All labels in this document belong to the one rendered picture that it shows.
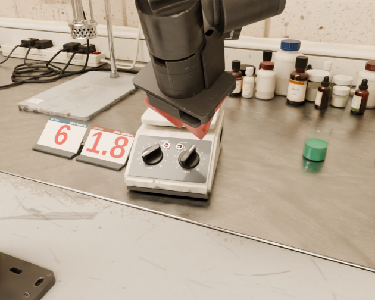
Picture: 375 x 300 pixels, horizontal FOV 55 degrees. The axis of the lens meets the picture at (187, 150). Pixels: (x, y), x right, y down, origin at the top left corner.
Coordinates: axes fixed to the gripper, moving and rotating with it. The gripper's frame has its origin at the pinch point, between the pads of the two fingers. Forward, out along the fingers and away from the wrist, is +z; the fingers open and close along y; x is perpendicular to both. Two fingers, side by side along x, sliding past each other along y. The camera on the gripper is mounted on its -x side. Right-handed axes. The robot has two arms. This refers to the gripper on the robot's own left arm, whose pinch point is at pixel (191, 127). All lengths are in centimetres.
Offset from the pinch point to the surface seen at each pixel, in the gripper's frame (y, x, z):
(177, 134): 5.0, -1.5, 7.5
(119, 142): 15.1, 3.1, 12.2
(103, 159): 15.7, 7.0, 13.0
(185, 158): 0.4, 2.1, 5.6
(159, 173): 2.8, 5.5, 7.2
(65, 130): 26.5, 6.1, 13.2
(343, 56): -5, -53, 30
